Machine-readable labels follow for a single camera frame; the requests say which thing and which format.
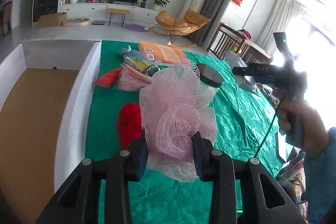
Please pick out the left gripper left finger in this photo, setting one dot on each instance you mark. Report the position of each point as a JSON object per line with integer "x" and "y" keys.
{"x": 77, "y": 200}

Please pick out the orange rocking chair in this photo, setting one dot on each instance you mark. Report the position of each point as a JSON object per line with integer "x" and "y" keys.
{"x": 190, "y": 23}

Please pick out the white cardboard storage box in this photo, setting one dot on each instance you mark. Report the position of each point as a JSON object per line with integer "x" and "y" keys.
{"x": 46, "y": 93}

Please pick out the clear jar black lid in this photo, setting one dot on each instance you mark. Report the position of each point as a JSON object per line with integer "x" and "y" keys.
{"x": 210, "y": 77}

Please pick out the blue yellow roll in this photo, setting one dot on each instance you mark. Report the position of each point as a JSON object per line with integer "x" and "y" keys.
{"x": 138, "y": 61}

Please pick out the potted green plant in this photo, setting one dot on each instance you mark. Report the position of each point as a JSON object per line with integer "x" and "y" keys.
{"x": 160, "y": 4}

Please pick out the white tv cabinet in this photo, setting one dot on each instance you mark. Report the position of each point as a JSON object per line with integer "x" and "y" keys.
{"x": 97, "y": 11}

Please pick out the wooden bench stool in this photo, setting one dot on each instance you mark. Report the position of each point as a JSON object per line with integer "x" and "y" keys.
{"x": 122, "y": 12}

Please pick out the green satin tablecloth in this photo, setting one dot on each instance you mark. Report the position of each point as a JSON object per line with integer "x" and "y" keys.
{"x": 246, "y": 127}

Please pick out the pink mesh bath sponge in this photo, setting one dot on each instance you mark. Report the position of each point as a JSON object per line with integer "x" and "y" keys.
{"x": 174, "y": 107}

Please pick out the orange book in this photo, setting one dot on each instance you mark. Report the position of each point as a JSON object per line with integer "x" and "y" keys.
{"x": 161, "y": 54}

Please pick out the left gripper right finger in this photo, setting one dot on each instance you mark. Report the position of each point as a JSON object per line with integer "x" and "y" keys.
{"x": 243, "y": 191}

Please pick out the person's right hand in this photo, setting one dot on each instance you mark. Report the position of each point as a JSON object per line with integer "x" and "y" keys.
{"x": 315, "y": 137}

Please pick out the round beige floor cushion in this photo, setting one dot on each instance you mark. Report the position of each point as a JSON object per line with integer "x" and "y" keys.
{"x": 76, "y": 22}

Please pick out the brown cardboard box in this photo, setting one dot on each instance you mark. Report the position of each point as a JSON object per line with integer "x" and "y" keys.
{"x": 52, "y": 20}

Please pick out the red foil packet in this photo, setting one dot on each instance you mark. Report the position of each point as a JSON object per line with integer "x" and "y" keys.
{"x": 108, "y": 79}

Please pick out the red knitted soft item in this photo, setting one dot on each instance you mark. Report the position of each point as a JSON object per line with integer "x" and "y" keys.
{"x": 129, "y": 124}

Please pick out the pink striped cloth packet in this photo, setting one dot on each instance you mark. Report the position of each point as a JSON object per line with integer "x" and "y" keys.
{"x": 131, "y": 82}

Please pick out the purple round mat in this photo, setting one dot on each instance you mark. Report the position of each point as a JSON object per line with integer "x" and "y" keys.
{"x": 135, "y": 28}

